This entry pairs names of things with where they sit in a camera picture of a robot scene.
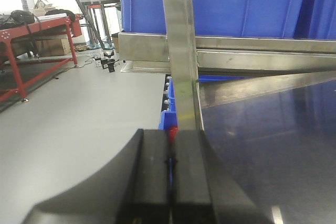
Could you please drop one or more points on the metal stool frame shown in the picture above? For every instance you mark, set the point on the metal stool frame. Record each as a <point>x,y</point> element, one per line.
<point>97,21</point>

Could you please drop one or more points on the blue plastic bin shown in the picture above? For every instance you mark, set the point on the blue plastic bin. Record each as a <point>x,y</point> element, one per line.
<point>236,18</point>
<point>316,20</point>

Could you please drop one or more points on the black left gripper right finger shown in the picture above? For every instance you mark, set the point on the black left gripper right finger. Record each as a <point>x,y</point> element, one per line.
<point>204,191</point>

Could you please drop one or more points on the black bag on table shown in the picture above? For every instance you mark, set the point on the black bag on table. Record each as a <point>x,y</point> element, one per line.
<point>22,17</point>

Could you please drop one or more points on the blue plastic bin left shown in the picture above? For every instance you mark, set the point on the blue plastic bin left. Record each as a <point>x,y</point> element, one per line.
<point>236,18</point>

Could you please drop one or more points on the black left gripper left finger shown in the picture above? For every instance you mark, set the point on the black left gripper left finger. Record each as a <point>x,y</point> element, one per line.
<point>131,188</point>

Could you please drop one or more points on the blue plastic bin right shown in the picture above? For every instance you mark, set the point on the blue plastic bin right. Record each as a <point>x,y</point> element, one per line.
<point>316,20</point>

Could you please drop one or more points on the stainless steel shelf rack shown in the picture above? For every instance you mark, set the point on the stainless steel shelf rack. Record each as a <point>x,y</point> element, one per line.
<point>185,57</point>

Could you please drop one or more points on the cardboard box under table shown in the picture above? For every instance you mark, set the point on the cardboard box under table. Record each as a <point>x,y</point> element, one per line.
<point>53,47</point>

